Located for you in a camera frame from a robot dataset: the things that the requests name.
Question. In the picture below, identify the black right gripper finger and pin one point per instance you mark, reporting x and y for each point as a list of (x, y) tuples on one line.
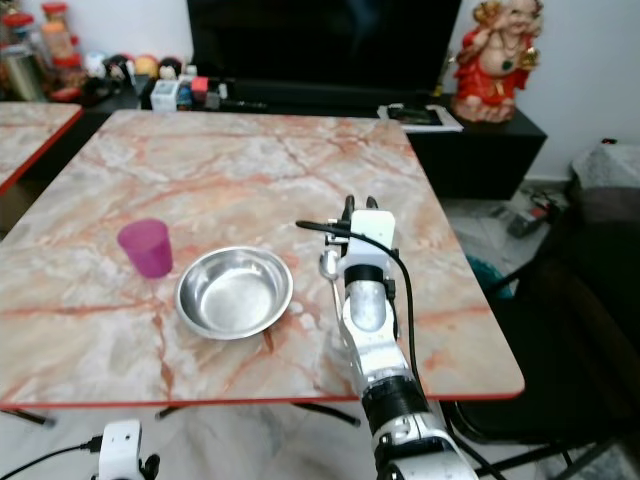
[(350, 210), (371, 203)]

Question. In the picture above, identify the steel spoon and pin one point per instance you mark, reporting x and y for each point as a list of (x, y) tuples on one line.
[(329, 263)]

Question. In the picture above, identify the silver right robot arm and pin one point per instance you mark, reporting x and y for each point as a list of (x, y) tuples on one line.
[(375, 350)]

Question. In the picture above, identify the white flat tray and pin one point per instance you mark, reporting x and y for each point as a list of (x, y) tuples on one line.
[(420, 116)]

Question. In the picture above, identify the stainless steel bowl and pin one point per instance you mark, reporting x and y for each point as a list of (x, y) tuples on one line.
[(235, 293)]

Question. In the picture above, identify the black metal table leg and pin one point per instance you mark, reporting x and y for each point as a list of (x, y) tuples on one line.
[(30, 416), (328, 413)]

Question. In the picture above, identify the floor power strip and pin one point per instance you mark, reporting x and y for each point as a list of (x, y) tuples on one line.
[(532, 213)]

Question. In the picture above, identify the black television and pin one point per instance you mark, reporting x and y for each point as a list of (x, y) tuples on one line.
[(325, 42)]

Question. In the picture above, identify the red laughing buddha statue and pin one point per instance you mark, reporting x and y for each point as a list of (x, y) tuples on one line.
[(495, 65)]

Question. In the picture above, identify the pink plastic cup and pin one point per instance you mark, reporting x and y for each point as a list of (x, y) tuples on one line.
[(147, 250)]

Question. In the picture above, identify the black haired round doll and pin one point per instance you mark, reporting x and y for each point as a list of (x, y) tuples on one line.
[(170, 70)]

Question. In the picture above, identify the black chair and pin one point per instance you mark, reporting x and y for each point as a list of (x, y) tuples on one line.
[(570, 330)]

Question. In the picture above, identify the grey fabric ottoman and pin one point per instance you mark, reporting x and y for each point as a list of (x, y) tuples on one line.
[(608, 180)]

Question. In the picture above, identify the orange round doll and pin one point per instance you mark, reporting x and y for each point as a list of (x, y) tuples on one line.
[(147, 66)]

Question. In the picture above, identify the steel canister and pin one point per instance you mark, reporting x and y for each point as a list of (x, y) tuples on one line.
[(25, 75)]

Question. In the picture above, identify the clear jar red lid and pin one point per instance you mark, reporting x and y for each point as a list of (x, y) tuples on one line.
[(22, 30)]

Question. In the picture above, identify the orange snack jar red lid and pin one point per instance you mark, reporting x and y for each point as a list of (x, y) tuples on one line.
[(56, 35)]

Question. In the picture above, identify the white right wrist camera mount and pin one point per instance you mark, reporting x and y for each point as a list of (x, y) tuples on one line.
[(375, 240)]

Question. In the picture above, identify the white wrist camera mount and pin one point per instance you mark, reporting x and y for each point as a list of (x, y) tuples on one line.
[(375, 240), (120, 448)]

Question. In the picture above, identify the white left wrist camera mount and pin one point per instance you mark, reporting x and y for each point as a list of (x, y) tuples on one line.
[(120, 448)]

